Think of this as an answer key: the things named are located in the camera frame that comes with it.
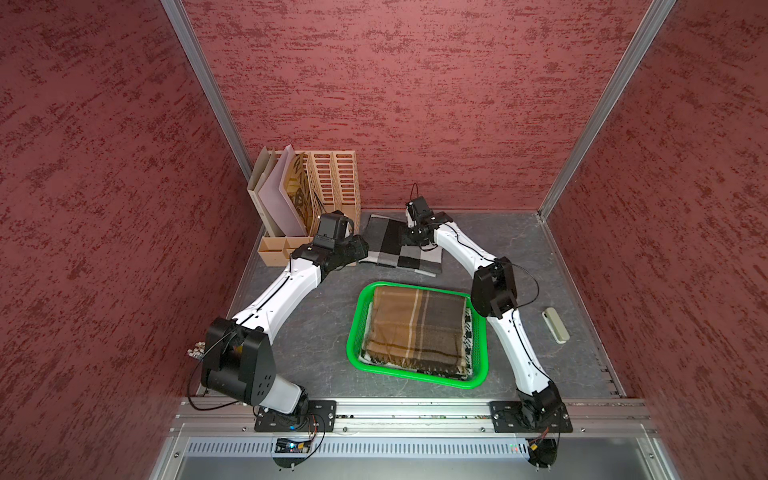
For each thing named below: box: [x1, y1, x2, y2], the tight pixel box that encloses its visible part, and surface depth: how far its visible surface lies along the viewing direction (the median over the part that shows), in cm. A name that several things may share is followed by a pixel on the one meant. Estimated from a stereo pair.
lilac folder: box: [258, 144, 309, 237], surface depth 93 cm
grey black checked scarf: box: [359, 214, 443, 277], surface depth 107 cm
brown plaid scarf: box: [366, 287, 467, 375], surface depth 83 cm
